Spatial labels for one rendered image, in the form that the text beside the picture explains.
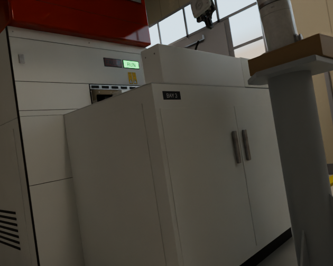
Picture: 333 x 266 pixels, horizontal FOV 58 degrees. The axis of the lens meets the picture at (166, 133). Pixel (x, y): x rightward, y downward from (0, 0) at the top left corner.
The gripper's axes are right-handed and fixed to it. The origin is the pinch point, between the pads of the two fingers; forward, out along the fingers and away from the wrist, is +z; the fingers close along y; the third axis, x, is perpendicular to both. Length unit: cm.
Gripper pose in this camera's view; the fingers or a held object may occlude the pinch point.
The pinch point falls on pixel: (209, 24)
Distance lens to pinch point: 147.2
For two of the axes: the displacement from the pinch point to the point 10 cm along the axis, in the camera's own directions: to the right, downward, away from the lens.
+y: 6.6, -3.3, -6.8
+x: 6.9, -0.8, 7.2
